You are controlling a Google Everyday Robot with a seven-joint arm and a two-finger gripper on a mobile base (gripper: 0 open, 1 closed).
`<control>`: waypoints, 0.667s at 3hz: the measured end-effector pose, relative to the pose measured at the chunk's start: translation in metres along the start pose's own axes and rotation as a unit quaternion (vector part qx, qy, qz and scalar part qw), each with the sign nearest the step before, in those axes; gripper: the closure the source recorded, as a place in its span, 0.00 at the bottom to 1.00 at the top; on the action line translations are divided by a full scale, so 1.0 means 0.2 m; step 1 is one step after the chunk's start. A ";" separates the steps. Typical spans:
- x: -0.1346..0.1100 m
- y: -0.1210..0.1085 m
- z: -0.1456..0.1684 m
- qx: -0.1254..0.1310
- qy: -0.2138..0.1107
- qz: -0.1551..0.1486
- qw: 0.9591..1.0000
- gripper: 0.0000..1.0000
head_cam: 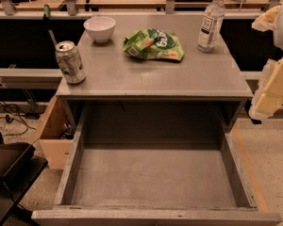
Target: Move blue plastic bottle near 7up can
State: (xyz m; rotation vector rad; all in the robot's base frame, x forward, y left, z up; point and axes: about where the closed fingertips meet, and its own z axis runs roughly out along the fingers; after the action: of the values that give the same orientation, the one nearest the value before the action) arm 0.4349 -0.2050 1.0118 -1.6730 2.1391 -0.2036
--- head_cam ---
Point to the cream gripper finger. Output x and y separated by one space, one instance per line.
266 21
268 98

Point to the black chair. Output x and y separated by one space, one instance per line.
19 169

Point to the silver green soda can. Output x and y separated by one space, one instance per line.
69 62

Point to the light wooden box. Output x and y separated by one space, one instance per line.
49 133

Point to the white ceramic bowl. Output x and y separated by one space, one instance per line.
100 28

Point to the green handled tool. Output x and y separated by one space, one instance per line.
46 18

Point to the clear plastic water bottle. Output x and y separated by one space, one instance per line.
211 25

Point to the grey cabinet with open drawer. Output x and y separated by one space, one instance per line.
153 143

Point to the green chip bag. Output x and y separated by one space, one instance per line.
151 43

